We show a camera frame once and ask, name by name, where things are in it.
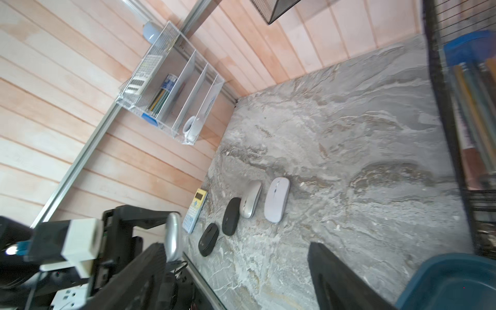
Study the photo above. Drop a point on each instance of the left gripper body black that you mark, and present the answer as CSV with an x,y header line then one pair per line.
x,y
121,247

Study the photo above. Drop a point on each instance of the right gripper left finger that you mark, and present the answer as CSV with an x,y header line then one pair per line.
x,y
137,286

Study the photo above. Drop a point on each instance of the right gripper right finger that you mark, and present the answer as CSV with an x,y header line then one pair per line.
x,y
337,286

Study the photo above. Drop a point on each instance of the white computer mouse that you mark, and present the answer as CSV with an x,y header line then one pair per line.
x,y
276,198

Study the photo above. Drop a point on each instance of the black mouse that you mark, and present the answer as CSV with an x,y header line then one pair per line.
x,y
208,240
231,216

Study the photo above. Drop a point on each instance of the teal plastic storage tray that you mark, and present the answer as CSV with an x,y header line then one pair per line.
x,y
451,281

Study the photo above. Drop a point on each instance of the silver mouse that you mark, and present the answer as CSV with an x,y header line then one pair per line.
x,y
173,243
250,198

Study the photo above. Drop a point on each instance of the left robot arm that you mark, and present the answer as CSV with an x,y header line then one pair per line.
x,y
25,286

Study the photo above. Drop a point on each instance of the yellow calculator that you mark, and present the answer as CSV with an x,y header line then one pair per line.
x,y
194,211

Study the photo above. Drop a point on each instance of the white tape roll on shelf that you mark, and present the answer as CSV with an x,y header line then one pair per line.
x,y
191,130

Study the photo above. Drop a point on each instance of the white desk calculator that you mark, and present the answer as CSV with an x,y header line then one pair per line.
x,y
143,75

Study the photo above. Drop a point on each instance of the blue lid pencil jar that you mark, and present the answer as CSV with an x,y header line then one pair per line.
x,y
161,105

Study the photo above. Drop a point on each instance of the blue grey round speaker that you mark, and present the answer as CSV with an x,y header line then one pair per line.
x,y
151,31

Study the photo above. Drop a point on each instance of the white wire wall shelf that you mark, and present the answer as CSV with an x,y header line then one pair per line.
x,y
195,92

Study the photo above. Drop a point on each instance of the black mesh wall basket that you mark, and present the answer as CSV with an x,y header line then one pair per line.
x,y
271,10

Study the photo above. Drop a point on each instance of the black wire file rack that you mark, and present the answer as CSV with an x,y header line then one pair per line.
x,y
461,56

